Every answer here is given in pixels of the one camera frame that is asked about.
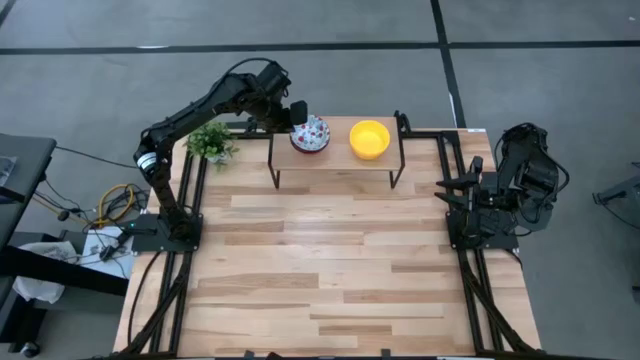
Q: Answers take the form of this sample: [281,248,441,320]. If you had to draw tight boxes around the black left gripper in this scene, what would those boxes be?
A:
[249,63,309,134]

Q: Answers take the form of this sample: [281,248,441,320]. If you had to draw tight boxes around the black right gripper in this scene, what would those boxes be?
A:
[433,155,501,236]

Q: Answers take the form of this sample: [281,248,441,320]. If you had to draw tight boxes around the green potted plant white pot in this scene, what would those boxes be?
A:
[183,121,240,172]

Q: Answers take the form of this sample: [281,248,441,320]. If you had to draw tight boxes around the wooden riser shelf black legs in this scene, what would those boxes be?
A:
[267,115,407,190]

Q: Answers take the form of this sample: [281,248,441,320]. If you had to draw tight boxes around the grey metal stand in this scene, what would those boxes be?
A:
[592,162,640,206]

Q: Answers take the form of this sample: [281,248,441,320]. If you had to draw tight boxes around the white box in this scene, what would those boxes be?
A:
[79,226,135,280]

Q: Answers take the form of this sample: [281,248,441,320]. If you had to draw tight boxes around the dark grey desk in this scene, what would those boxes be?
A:
[0,133,58,251]

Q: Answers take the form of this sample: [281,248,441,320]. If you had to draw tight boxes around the black bench beam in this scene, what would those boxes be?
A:
[0,244,130,297]

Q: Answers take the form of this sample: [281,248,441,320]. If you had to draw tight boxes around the white plastic bag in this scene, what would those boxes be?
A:
[12,241,76,305]

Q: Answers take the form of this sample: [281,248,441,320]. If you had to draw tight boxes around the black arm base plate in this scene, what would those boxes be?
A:
[446,209,520,251]
[132,213,204,253]

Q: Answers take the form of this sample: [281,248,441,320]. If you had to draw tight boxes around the black aluminium extrusion frame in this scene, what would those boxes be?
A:
[394,110,544,357]
[117,118,276,359]

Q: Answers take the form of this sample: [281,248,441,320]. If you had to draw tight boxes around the thin black cable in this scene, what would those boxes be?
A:
[54,144,139,171]

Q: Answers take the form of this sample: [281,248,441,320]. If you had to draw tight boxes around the yellow cable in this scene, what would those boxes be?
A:
[97,183,136,229]

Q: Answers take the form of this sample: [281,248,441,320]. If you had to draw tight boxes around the thick black cable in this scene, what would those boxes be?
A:
[127,249,164,347]

